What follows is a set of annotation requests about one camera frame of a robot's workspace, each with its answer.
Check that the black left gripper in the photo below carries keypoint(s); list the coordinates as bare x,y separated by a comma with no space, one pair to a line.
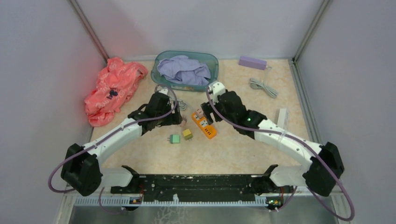
174,118

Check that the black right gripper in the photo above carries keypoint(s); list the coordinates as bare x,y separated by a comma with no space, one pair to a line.
208,109

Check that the orange power strip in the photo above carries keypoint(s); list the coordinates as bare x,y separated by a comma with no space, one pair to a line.
208,130

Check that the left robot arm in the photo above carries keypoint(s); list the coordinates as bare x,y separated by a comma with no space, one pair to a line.
82,168

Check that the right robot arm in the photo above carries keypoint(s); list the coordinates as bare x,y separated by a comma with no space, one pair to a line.
320,166

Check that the green plug adapter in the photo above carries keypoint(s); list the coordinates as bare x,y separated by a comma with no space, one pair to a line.
174,139

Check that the yellow plug adapter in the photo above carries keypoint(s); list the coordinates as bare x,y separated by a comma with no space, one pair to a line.
187,134

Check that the lavender cloth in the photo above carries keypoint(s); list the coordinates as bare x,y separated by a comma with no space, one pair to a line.
183,70

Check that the teal plastic basket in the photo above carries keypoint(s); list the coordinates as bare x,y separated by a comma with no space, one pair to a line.
207,61

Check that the pink printed garment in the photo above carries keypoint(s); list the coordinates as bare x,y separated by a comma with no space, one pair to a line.
116,84

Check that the purple power strip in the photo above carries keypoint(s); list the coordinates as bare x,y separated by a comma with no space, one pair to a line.
251,62

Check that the white power strip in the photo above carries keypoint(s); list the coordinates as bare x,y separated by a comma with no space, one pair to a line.
283,117

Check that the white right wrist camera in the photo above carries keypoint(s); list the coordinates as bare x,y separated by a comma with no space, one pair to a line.
216,89

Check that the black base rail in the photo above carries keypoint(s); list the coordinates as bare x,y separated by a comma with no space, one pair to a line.
201,188

